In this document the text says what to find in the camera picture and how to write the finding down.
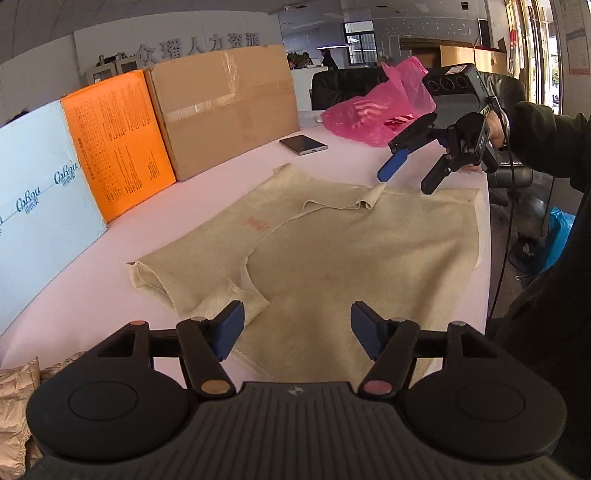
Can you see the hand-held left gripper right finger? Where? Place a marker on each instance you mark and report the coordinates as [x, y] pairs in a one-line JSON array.
[[367, 328]]

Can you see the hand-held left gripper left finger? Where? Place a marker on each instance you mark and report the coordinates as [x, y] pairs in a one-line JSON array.
[[228, 330]]

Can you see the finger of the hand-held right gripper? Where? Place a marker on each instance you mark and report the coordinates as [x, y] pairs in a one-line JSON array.
[[434, 177], [392, 166]]

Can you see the beige knit garment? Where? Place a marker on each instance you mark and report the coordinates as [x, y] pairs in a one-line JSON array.
[[346, 258]]

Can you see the person's right forearm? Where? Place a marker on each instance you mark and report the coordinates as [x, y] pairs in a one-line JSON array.
[[545, 134]]

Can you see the person's right hand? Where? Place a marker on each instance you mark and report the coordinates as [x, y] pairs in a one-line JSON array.
[[497, 131]]

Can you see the pink plastic bag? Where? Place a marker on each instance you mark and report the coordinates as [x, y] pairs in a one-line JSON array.
[[369, 115]]

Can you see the smartphone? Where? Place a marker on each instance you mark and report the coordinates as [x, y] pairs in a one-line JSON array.
[[302, 144]]

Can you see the black office chair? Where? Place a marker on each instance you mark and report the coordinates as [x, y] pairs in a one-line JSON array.
[[341, 87]]

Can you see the blue plastic bag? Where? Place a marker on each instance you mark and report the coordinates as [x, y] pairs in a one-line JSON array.
[[561, 235]]

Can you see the brown cardboard box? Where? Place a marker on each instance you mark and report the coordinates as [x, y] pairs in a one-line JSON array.
[[221, 110]]

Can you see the person's dark clothed torso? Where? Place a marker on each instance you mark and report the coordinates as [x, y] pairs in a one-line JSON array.
[[554, 346]]

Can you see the orange printed box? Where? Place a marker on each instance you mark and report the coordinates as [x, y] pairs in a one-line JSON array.
[[115, 147]]

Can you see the light blue printed box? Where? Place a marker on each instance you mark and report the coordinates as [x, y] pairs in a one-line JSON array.
[[41, 207]]

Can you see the crumpled brown packing paper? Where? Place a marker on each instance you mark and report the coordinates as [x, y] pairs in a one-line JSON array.
[[16, 406]]

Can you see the grey cabinet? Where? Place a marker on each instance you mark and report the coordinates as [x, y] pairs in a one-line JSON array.
[[111, 69]]

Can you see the grey wall lettering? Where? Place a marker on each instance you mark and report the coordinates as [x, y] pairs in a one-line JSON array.
[[198, 45]]

